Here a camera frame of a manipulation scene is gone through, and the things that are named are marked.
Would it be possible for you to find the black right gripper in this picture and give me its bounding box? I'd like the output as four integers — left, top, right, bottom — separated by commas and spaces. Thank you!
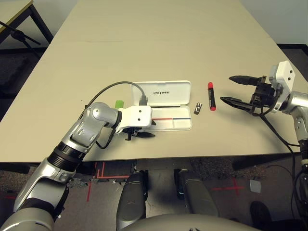
220, 75, 277, 114

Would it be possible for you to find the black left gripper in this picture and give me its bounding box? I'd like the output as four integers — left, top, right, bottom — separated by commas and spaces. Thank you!
123, 120, 156, 141

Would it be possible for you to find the red black marker pen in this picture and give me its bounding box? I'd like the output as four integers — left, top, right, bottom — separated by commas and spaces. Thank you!
207, 82, 217, 112

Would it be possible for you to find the white plastic pencil case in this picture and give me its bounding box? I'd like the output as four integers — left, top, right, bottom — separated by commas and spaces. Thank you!
130, 80, 193, 131

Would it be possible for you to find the grey robot left leg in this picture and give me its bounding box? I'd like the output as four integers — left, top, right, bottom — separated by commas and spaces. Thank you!
116, 170, 148, 231

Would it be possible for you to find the grey robot leg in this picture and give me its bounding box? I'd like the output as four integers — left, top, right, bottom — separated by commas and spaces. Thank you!
116, 170, 148, 231
178, 169, 218, 216

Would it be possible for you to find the grey robot right leg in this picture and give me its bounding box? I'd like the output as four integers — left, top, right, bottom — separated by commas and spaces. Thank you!
178, 169, 218, 216

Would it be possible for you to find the pale square floor sheet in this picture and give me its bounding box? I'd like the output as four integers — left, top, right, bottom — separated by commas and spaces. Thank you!
249, 179, 262, 193

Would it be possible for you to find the grey robot torso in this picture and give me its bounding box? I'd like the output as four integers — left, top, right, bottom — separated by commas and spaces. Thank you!
120, 213, 260, 231

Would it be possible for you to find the black tripod stand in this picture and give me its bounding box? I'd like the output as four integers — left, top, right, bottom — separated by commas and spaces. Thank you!
0, 21, 41, 46

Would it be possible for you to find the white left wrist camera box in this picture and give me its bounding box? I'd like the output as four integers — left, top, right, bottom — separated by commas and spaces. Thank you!
115, 105, 153, 134

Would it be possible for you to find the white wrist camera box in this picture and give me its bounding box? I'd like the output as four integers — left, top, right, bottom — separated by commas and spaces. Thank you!
269, 61, 296, 114
115, 105, 153, 134

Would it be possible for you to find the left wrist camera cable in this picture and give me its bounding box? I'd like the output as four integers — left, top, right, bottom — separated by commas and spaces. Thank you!
80, 81, 149, 150

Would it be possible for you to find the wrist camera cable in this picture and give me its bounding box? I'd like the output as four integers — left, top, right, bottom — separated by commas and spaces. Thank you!
258, 105, 308, 217
80, 81, 149, 150

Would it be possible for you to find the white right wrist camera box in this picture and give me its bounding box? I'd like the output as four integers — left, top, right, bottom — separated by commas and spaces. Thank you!
269, 61, 296, 114

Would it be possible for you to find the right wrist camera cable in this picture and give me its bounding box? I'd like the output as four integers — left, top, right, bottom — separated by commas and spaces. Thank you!
258, 105, 308, 217

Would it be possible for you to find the side table with black frame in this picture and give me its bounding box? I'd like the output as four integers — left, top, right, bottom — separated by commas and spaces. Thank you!
0, 0, 54, 46

